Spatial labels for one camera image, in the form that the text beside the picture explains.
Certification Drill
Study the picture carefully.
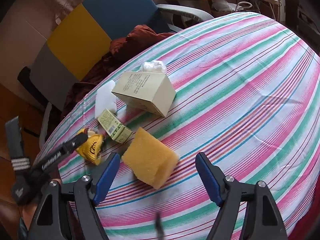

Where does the block yellow sponge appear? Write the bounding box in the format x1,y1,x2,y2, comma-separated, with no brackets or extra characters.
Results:
122,127,180,190

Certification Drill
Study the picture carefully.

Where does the large cream carton box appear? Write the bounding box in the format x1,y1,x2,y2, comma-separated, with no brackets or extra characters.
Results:
112,72,176,117

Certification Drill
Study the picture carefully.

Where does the maroon blanket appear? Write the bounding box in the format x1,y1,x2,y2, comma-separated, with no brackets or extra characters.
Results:
61,24,173,118

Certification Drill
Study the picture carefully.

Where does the small green carton box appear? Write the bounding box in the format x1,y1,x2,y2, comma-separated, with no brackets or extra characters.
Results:
98,109,132,144

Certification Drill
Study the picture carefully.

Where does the wooden wardrobe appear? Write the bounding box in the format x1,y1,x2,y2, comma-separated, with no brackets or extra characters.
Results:
1,85,43,239

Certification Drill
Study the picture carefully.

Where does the person left hand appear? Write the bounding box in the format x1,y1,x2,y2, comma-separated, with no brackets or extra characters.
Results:
21,178,63,230

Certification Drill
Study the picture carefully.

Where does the striped bed sheet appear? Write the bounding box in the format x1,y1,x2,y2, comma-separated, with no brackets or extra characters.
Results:
34,11,320,240

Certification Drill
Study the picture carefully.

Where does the grey yellow blue headboard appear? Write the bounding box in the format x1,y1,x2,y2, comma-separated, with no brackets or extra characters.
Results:
17,0,170,109

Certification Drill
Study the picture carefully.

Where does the white bed rail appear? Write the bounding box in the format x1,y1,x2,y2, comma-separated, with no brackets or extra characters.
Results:
157,4,214,23

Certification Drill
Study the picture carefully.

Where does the yellow sock ball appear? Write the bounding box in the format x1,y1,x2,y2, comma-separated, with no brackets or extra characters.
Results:
76,128,105,165

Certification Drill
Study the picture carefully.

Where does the white plastic bag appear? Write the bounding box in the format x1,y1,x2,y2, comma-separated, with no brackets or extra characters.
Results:
139,60,167,74

